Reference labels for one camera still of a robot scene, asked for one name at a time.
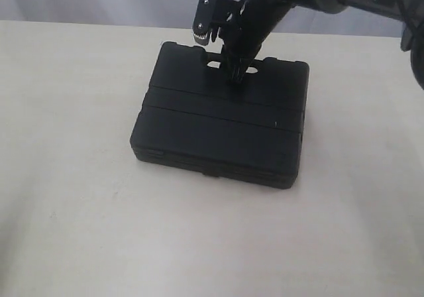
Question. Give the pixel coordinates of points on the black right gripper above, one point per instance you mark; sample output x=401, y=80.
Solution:
x=251, y=22

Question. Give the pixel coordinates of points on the black plastic tool case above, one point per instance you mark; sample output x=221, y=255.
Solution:
x=193, y=118

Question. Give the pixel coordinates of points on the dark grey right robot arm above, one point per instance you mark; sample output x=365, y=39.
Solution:
x=409, y=12

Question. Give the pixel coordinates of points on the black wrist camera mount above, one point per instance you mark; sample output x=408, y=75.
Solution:
x=217, y=19

